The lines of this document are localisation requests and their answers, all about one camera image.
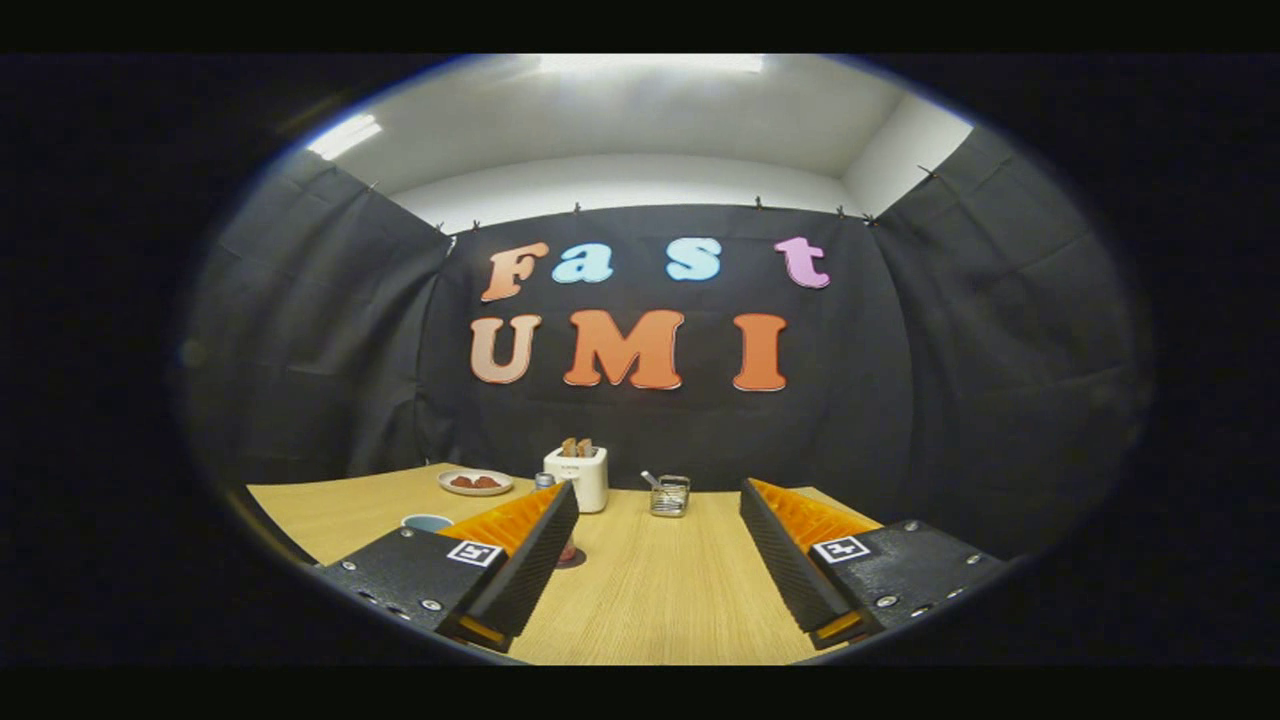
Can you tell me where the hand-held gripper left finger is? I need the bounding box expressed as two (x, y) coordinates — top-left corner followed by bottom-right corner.
(313, 480), (581, 653)

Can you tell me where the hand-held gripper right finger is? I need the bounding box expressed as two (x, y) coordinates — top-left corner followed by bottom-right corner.
(738, 477), (1009, 651)

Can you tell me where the silver juice bottle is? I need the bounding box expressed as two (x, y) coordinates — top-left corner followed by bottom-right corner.
(533, 472), (578, 563)

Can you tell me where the white oval plate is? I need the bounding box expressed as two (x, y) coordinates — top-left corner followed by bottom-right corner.
(438, 469), (515, 497)

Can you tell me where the white toaster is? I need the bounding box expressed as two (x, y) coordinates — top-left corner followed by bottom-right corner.
(543, 446), (609, 514)

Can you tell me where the wooden table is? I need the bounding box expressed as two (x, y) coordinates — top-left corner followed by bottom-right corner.
(247, 462), (886, 666)

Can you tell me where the black backdrop cloth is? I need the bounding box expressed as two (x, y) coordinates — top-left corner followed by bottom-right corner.
(183, 125), (1141, 561)

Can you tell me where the short ceiling light panel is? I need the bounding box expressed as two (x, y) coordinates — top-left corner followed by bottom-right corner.
(307, 113), (384, 161)

